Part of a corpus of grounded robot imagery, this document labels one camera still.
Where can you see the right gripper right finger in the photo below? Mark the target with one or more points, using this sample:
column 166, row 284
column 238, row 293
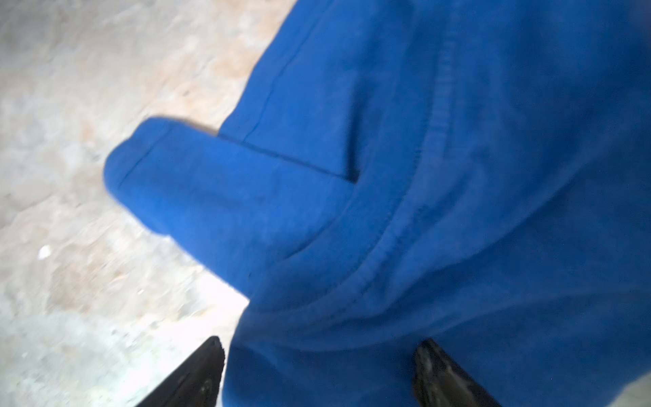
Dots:
column 441, row 382

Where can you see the blue t-shirt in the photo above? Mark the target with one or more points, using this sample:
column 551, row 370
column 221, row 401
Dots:
column 472, row 172

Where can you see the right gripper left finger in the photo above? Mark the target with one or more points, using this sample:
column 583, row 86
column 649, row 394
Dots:
column 196, row 381

